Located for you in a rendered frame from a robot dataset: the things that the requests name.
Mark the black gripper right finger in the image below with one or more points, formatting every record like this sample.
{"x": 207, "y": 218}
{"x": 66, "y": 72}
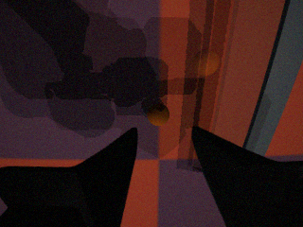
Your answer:
{"x": 249, "y": 189}

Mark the brown ball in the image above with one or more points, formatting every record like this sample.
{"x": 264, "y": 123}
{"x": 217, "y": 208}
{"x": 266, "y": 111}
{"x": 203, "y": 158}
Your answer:
{"x": 158, "y": 114}

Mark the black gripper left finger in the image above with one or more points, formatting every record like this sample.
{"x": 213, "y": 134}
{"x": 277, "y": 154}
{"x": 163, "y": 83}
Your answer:
{"x": 98, "y": 187}

